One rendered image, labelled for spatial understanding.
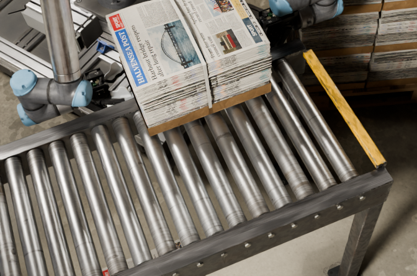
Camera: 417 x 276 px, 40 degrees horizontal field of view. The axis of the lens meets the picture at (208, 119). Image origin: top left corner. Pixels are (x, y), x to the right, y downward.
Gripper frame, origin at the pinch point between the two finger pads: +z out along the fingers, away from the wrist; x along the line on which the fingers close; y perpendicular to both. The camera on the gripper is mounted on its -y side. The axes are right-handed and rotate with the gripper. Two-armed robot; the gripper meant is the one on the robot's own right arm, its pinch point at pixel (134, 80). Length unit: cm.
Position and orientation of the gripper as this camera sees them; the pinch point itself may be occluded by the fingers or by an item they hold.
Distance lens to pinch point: 180.8
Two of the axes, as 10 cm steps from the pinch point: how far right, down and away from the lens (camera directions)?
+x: -3.6, -7.5, 5.5
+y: -0.9, -5.6, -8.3
